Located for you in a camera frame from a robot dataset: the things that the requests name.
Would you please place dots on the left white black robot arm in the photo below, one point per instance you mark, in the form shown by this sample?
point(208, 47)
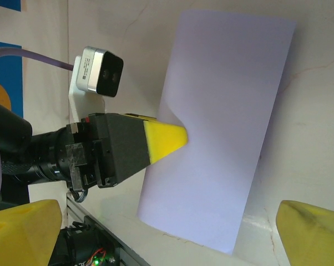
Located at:
point(11, 130)

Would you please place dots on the blue floral wall poster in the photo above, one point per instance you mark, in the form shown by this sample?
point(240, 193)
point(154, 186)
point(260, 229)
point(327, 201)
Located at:
point(3, 4)
point(6, 61)

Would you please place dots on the aluminium mounting rail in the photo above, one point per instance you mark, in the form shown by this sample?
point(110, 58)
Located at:
point(81, 206)

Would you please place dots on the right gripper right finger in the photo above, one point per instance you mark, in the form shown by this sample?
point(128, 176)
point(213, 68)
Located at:
point(314, 238)

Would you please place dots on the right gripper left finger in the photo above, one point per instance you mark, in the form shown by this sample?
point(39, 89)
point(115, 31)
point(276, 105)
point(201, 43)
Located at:
point(20, 235)

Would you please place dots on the lilac paper sheet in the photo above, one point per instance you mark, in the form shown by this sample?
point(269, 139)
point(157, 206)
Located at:
point(217, 110)

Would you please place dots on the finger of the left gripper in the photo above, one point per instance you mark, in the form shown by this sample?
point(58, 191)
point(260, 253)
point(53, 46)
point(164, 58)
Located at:
point(128, 147)
point(140, 118)

